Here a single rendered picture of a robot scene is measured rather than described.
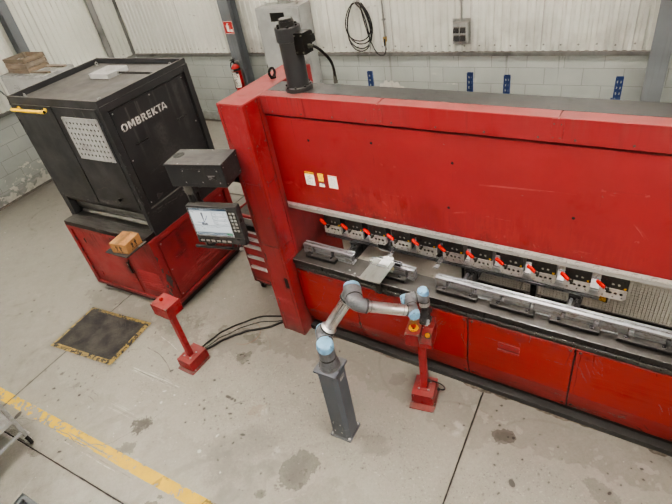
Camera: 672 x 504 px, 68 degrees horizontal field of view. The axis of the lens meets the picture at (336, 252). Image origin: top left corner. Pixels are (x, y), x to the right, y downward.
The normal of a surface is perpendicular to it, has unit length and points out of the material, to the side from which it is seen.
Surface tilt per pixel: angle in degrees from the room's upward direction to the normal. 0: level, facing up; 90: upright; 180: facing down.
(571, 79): 90
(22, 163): 90
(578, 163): 90
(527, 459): 0
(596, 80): 90
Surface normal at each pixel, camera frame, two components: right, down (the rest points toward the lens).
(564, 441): -0.15, -0.79
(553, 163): -0.52, 0.58
